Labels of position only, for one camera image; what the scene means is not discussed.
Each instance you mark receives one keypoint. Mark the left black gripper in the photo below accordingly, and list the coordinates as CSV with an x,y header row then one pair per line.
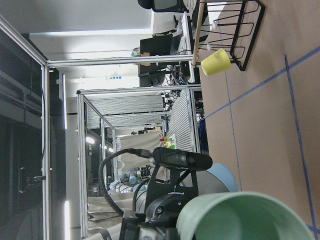
x,y
159,222

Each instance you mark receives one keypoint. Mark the pale green plastic cup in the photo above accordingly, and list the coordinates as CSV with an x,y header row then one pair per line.
x,y
240,216

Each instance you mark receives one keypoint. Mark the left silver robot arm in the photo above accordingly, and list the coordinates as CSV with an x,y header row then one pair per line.
x,y
217,179

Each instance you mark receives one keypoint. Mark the yellow plastic cup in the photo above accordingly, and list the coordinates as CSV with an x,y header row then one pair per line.
x,y
216,63

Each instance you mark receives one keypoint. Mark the black monitor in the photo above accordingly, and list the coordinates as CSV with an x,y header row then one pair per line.
x,y
156,46

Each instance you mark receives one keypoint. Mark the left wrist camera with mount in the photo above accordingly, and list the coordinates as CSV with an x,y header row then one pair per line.
x,y
182,166

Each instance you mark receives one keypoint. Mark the black wire cup rack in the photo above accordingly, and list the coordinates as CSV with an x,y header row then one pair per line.
x,y
232,25

